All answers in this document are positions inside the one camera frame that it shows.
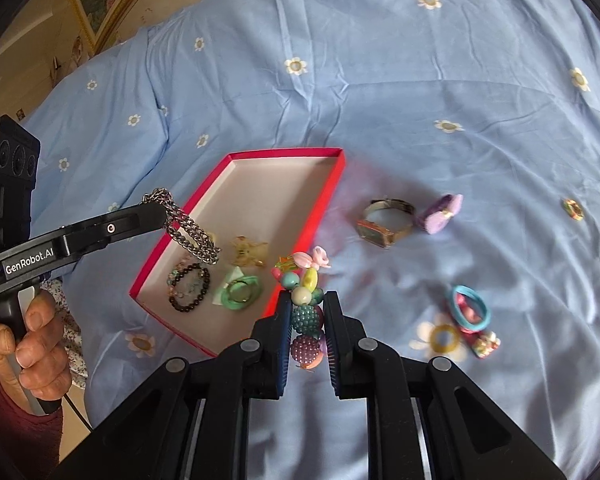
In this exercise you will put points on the left hand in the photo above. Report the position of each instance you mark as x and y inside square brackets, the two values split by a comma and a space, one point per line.
[39, 363]

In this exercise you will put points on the blue floral bed sheet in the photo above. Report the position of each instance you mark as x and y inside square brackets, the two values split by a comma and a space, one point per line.
[497, 100]

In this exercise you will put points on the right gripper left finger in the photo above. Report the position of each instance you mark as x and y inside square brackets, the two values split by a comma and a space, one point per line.
[190, 420]

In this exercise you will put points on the yellow transparent bow clip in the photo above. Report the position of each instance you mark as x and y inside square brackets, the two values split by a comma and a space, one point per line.
[249, 253]

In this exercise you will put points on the metal ring bangle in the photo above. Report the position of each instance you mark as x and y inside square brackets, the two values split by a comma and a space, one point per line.
[240, 291]

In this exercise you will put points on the red shallow box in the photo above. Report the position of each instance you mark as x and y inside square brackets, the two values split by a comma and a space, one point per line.
[259, 207]

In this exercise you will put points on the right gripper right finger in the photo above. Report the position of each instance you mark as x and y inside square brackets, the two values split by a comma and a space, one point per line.
[425, 419]

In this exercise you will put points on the square face wristwatch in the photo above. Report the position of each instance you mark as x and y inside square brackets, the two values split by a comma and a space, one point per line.
[385, 221]

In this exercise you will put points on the purple bow hair clip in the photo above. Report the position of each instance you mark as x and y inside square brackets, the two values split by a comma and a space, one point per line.
[437, 216]

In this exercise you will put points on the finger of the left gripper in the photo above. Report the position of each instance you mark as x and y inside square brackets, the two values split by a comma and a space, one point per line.
[98, 232]

